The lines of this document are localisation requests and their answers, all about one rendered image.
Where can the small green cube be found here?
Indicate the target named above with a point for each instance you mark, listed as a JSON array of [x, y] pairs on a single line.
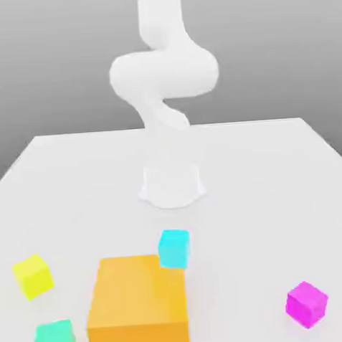
[[53, 341]]

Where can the large orange box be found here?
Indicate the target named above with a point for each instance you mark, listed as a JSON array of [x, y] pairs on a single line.
[[137, 302]]

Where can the small magenta cube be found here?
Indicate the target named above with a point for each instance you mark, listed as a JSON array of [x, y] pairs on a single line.
[[306, 304]]

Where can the small yellow cube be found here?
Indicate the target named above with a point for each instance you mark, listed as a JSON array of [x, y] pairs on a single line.
[[32, 277]]

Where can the small cyan cube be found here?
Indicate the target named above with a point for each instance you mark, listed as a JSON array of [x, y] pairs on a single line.
[[174, 249]]

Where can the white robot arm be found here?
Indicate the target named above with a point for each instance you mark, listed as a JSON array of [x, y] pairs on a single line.
[[164, 73]]

